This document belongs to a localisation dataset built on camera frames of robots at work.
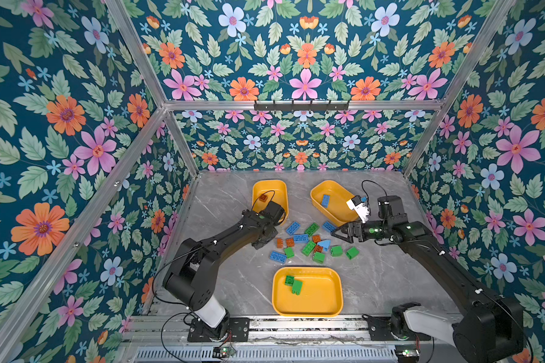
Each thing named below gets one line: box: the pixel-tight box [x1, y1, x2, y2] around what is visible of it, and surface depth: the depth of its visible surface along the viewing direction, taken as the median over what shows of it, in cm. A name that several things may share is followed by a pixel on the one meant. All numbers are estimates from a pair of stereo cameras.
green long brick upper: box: [304, 222, 320, 237], surface depth 100 cm
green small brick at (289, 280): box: [284, 275, 295, 287], surface depth 84 cm
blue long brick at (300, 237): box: [292, 233, 310, 243], surface depth 96 cm
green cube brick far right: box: [345, 246, 360, 261], surface depth 91 cm
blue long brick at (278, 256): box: [269, 251, 287, 264], surface depth 91 cm
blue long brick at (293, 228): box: [286, 221, 301, 236], surface depth 100 cm
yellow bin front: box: [271, 266, 344, 318], surface depth 82 cm
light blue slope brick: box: [317, 239, 331, 252], surface depth 93 cm
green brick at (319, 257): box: [311, 251, 327, 264], surface depth 90 cm
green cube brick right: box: [330, 245, 343, 258], surface depth 92 cm
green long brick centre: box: [301, 240, 317, 257], surface depth 92 cm
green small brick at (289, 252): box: [284, 246, 295, 259], surface depth 92 cm
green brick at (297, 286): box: [291, 279, 303, 296], surface depth 85 cm
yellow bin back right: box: [310, 179, 359, 227], surface depth 109 cm
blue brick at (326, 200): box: [322, 194, 331, 208], surface depth 109 cm
